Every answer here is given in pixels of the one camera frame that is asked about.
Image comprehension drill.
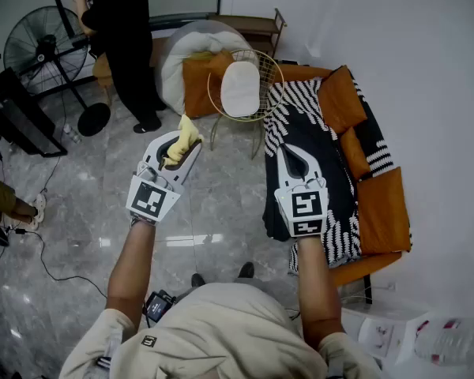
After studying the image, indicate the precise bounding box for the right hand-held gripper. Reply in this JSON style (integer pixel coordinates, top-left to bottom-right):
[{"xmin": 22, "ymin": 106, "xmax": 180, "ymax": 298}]
[{"xmin": 274, "ymin": 143, "xmax": 329, "ymax": 238}]

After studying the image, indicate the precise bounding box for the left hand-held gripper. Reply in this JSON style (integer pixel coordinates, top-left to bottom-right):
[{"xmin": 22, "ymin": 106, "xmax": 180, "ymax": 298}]
[{"xmin": 126, "ymin": 129, "xmax": 204, "ymax": 225}]

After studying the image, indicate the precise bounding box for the yellow cloth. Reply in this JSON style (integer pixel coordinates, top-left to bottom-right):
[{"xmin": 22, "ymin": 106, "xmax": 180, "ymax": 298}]
[{"xmin": 160, "ymin": 114, "xmax": 205, "ymax": 169}]

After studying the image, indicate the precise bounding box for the white seat cushion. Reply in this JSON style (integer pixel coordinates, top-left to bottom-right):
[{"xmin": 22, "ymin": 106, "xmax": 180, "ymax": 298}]
[{"xmin": 220, "ymin": 60, "xmax": 261, "ymax": 118}]

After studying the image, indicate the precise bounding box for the person's left forearm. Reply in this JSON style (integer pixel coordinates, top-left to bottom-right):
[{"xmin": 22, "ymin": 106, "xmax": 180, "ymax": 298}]
[{"xmin": 105, "ymin": 220, "xmax": 157, "ymax": 324}]

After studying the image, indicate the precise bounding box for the person's right forearm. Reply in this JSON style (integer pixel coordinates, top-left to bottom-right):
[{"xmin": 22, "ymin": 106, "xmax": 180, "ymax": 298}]
[{"xmin": 295, "ymin": 235, "xmax": 343, "ymax": 351}]

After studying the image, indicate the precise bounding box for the black white striped blanket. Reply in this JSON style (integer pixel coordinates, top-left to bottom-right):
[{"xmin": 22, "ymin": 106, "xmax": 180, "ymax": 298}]
[{"xmin": 262, "ymin": 77, "xmax": 397, "ymax": 272}]

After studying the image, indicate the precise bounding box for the small orange sofa pillow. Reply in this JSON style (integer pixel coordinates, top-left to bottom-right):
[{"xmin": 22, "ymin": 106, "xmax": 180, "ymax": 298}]
[{"xmin": 339, "ymin": 126, "xmax": 372, "ymax": 181}]

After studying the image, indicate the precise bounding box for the clear plastic bottle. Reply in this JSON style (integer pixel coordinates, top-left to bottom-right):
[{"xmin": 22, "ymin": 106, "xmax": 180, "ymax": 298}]
[{"xmin": 62, "ymin": 123, "xmax": 82, "ymax": 144}]

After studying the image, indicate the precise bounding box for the wooden bench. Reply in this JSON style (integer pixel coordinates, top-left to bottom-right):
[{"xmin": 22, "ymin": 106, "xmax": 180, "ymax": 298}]
[{"xmin": 91, "ymin": 36, "xmax": 169, "ymax": 108}]

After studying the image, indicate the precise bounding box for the person's black right shoe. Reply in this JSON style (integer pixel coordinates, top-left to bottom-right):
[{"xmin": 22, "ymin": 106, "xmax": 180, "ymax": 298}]
[{"xmin": 236, "ymin": 261, "xmax": 256, "ymax": 280}]

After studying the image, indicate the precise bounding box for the orange sofa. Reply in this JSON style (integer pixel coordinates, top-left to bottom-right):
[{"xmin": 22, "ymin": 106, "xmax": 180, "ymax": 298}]
[{"xmin": 276, "ymin": 63, "xmax": 414, "ymax": 306}]

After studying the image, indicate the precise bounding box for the grey round armchair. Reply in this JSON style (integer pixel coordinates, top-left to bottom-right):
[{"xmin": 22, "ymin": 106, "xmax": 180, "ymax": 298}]
[{"xmin": 153, "ymin": 19, "xmax": 254, "ymax": 118}]

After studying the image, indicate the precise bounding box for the black waist device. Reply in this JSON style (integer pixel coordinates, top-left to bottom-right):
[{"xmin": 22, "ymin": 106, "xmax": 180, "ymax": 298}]
[{"xmin": 143, "ymin": 289, "xmax": 178, "ymax": 324}]

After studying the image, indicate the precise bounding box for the wooden shelf rack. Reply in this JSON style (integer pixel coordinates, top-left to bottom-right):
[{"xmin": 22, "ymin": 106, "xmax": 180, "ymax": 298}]
[{"xmin": 208, "ymin": 8, "xmax": 288, "ymax": 61}]

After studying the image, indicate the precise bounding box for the black table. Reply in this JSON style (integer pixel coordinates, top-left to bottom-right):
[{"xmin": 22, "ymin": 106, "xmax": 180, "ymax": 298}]
[{"xmin": 0, "ymin": 67, "xmax": 69, "ymax": 159}]

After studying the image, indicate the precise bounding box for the black floor fan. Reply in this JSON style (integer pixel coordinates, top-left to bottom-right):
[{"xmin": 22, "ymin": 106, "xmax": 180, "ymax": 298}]
[{"xmin": 2, "ymin": 5, "xmax": 112, "ymax": 137}]

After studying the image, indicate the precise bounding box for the person's beige shirt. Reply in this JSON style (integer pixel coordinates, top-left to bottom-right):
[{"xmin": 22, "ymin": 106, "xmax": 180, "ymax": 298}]
[{"xmin": 58, "ymin": 282, "xmax": 384, "ymax": 379}]

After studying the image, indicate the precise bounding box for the white paper sheet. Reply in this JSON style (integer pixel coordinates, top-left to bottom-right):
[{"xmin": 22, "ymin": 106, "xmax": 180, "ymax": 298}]
[{"xmin": 357, "ymin": 317, "xmax": 406, "ymax": 359}]

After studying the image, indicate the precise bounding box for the clear plastic packet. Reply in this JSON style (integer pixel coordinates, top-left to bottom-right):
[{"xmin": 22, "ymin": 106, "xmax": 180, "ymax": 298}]
[{"xmin": 412, "ymin": 315, "xmax": 474, "ymax": 366}]

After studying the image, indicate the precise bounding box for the gold wire chair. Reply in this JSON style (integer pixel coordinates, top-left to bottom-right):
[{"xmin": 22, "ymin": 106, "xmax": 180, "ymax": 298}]
[{"xmin": 206, "ymin": 48, "xmax": 285, "ymax": 160}]

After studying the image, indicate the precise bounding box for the black window frame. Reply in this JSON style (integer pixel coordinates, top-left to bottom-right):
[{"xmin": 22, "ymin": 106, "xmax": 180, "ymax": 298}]
[{"xmin": 148, "ymin": 0, "xmax": 224, "ymax": 32}]

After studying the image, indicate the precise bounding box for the black floor cable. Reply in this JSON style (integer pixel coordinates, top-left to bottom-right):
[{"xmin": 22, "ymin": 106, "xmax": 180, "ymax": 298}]
[{"xmin": 13, "ymin": 228, "xmax": 108, "ymax": 299}]

